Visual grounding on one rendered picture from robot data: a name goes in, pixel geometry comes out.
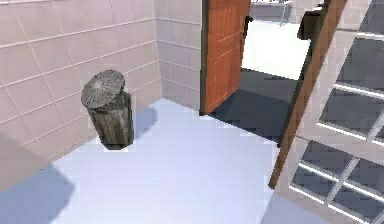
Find orange wooden room door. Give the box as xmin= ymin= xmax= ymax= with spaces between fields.
xmin=199 ymin=0 xmax=252 ymax=116

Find white grid glass panel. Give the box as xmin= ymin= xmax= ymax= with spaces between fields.
xmin=278 ymin=0 xmax=384 ymax=224

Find black door handle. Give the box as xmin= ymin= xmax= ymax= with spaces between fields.
xmin=243 ymin=15 xmax=254 ymax=38

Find dark brown wall box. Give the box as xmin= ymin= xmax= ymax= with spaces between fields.
xmin=297 ymin=7 xmax=325 ymax=42

